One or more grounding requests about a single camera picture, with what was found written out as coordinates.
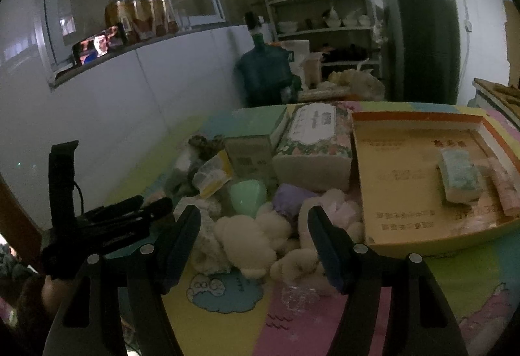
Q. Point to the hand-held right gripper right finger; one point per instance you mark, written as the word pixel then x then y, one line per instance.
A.
pixel 331 254

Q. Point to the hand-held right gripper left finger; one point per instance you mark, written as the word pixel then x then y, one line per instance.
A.
pixel 180 250

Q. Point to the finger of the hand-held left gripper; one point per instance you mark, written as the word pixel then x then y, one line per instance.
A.
pixel 120 208
pixel 156 209

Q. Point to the white speckled tissue pack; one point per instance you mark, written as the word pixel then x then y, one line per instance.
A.
pixel 211 242

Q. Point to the pink white plush toy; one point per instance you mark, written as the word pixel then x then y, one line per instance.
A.
pixel 341 210

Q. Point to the yellow white packet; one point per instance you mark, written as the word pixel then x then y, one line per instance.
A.
pixel 213 175

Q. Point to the purple soft sponge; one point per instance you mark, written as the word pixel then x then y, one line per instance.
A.
pixel 290 199

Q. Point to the person's left hand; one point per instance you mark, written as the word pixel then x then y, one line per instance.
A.
pixel 46 295

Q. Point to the grey green cloth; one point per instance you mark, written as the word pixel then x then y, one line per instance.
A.
pixel 183 177

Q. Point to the leopard print cloth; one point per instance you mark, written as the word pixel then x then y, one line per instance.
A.
pixel 205 145

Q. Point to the mint green foam sponge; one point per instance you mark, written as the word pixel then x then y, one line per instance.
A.
pixel 245 197

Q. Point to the green tissue box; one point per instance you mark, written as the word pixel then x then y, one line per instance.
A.
pixel 248 157

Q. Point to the floral tissue pack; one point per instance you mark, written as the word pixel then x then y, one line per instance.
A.
pixel 313 145

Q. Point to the phone showing video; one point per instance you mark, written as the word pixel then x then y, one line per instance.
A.
pixel 96 47

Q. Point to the green white sponge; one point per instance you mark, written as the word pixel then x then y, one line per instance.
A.
pixel 461 177

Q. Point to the blue water jug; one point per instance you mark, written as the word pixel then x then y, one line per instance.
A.
pixel 264 76

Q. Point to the plastic bag of food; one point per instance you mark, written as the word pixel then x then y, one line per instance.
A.
pixel 361 84

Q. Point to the amber liquid plastic bottle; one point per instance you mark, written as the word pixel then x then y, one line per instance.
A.
pixel 131 15
pixel 147 14
pixel 113 13
pixel 165 15

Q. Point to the black water pump dispenser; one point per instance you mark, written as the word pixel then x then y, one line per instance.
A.
pixel 254 27

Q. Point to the dark refrigerator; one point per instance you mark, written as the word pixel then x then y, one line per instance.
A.
pixel 418 39

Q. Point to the brown cardboard sheet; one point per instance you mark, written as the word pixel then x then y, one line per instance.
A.
pixel 512 39

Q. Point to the white wall socket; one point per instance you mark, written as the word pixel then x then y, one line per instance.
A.
pixel 468 26

